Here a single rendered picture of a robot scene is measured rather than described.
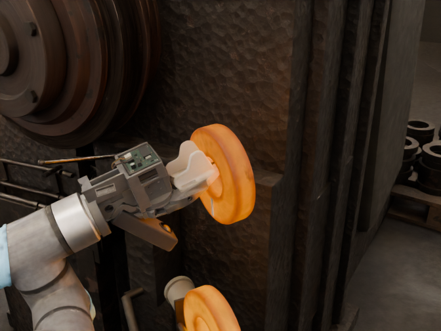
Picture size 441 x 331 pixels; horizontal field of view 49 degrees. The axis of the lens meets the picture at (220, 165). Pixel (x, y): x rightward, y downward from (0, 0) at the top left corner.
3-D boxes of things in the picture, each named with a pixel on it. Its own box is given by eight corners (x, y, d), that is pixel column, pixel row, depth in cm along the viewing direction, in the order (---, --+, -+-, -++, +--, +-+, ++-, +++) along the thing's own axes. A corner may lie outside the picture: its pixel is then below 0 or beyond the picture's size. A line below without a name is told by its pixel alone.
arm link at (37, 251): (1, 274, 70) (-30, 229, 66) (73, 240, 73) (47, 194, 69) (1, 307, 63) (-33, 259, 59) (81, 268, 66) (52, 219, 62)
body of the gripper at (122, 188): (167, 161, 65) (83, 200, 62) (186, 208, 70) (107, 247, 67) (150, 138, 71) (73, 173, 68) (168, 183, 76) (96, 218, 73)
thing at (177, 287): (193, 297, 97) (191, 271, 95) (210, 324, 89) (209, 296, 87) (165, 306, 95) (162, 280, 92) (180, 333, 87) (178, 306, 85)
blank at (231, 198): (202, 110, 78) (184, 114, 76) (256, 144, 66) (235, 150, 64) (207, 192, 85) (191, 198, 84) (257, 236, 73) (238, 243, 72)
